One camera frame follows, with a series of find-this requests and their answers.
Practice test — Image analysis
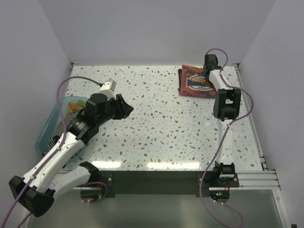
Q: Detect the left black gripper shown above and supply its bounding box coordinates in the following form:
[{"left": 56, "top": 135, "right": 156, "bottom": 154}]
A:
[{"left": 97, "top": 93, "right": 133, "bottom": 125}]

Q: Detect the red tank top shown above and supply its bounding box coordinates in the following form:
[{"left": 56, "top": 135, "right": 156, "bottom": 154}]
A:
[{"left": 178, "top": 65, "right": 217, "bottom": 99}]

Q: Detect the black white striped tank top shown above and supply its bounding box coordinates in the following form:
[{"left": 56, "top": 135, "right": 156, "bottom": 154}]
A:
[{"left": 48, "top": 110, "right": 80, "bottom": 151}]

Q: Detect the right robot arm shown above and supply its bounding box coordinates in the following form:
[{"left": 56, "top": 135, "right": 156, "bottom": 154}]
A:
[{"left": 203, "top": 54, "right": 241, "bottom": 187}]

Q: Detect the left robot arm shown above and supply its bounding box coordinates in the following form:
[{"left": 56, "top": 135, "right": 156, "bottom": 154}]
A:
[{"left": 9, "top": 93, "right": 134, "bottom": 217}]

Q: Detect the mustard yellow tank top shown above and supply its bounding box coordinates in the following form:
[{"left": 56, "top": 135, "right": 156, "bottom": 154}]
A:
[{"left": 66, "top": 102, "right": 83, "bottom": 116}]

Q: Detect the teal plastic basket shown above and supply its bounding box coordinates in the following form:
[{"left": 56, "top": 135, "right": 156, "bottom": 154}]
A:
[{"left": 36, "top": 96, "right": 87, "bottom": 157}]

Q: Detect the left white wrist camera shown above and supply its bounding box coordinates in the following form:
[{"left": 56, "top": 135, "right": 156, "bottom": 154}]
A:
[{"left": 99, "top": 80, "right": 117, "bottom": 99}]

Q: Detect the aluminium frame rail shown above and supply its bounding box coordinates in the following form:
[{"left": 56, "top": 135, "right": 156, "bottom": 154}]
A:
[{"left": 234, "top": 63, "right": 281, "bottom": 190}]

